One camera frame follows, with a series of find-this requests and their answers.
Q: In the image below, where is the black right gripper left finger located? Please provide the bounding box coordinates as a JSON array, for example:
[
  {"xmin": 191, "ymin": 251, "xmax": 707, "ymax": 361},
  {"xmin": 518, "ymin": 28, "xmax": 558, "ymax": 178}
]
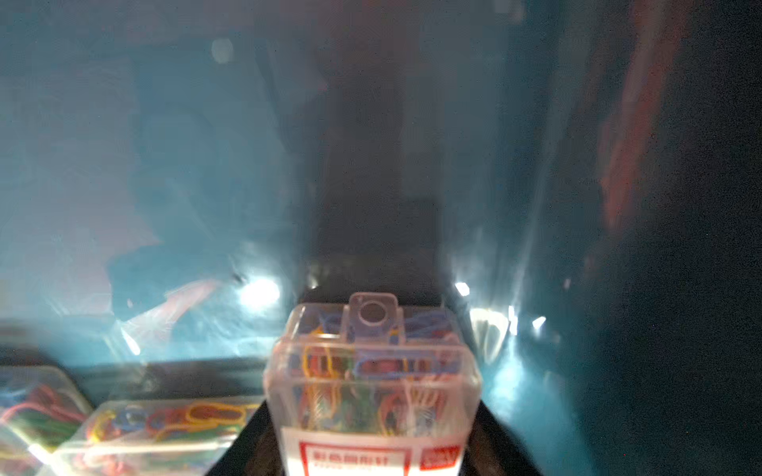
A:
[{"xmin": 206, "ymin": 407, "xmax": 280, "ymax": 476}]

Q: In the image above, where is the blue plastic storage tray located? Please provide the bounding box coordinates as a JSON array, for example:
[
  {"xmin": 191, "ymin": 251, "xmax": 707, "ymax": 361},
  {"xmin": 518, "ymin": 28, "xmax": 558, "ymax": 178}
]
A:
[{"xmin": 1, "ymin": 1, "xmax": 761, "ymax": 475}]

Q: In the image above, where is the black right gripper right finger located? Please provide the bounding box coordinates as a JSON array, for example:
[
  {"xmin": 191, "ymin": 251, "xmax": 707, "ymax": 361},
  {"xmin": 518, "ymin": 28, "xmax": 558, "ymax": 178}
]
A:
[{"xmin": 464, "ymin": 402, "xmax": 541, "ymax": 476}]

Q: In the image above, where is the sixteenth clear paper clip box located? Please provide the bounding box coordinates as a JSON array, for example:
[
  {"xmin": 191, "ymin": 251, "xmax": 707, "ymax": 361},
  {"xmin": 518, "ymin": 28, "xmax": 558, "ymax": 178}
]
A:
[{"xmin": 263, "ymin": 293, "xmax": 482, "ymax": 475}]

